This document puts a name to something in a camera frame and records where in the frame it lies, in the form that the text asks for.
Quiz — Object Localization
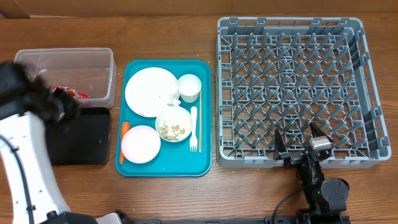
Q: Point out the rice and peanuts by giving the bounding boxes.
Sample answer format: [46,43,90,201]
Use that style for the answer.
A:
[158,121,188,142]

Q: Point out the white napkin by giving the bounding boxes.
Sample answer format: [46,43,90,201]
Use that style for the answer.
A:
[167,93,181,106]

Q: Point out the white plastic fork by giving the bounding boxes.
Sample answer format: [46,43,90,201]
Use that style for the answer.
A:
[190,106,198,152]

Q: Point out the black plastic tray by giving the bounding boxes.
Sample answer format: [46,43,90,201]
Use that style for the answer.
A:
[45,107,111,166]

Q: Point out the grey dishwasher rack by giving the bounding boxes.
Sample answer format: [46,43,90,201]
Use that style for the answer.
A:
[216,17,392,169]

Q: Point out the teal plastic tray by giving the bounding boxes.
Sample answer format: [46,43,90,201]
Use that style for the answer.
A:
[115,59,213,177]

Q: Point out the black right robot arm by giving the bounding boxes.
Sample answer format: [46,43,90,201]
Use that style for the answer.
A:
[269,122,351,224]

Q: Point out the red snack wrapper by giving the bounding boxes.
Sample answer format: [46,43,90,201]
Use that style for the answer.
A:
[52,86,90,99]

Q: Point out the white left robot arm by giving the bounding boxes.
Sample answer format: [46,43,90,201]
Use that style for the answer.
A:
[1,62,130,224]

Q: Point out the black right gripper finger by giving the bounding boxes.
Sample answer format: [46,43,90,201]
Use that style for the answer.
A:
[310,122,325,138]
[274,129,287,153]

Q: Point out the white cup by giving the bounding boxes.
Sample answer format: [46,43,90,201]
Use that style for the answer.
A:
[177,74,201,103]

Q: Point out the small pink plate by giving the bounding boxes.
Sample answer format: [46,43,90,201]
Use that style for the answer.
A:
[121,125,161,164]

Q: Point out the orange carrot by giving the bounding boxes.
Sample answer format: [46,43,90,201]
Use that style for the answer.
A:
[119,121,131,165]

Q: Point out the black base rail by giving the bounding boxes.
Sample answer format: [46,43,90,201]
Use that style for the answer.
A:
[130,216,351,224]

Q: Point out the white bowl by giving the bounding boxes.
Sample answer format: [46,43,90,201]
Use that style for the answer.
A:
[155,106,192,142]

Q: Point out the clear plastic bin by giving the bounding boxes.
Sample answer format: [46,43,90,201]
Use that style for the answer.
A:
[14,47,118,109]

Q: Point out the large white plate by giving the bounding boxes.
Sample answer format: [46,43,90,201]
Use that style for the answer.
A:
[124,67,180,118]

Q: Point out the wooden chopstick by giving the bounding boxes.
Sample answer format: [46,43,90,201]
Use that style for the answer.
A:
[198,90,203,153]

